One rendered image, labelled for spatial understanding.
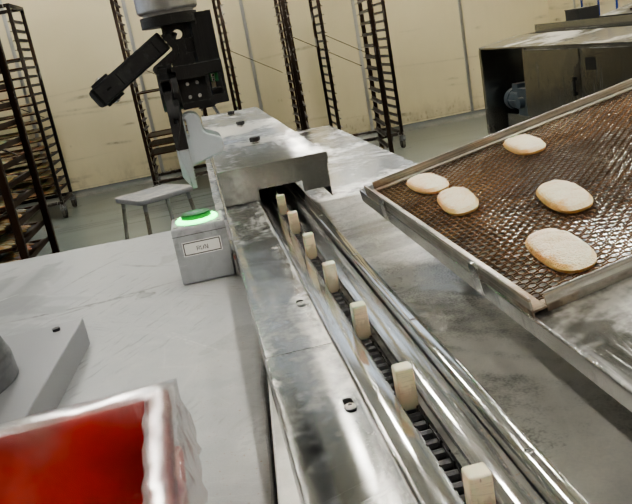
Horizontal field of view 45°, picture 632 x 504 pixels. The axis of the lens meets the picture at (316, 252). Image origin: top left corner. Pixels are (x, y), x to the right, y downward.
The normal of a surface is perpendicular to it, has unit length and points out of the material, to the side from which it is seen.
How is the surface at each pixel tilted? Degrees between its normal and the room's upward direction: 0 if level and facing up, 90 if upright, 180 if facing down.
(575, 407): 0
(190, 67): 90
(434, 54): 90
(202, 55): 90
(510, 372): 0
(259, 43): 90
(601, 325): 10
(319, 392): 0
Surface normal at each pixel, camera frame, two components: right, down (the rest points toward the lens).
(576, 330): -0.34, -0.90
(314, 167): 0.17, 0.24
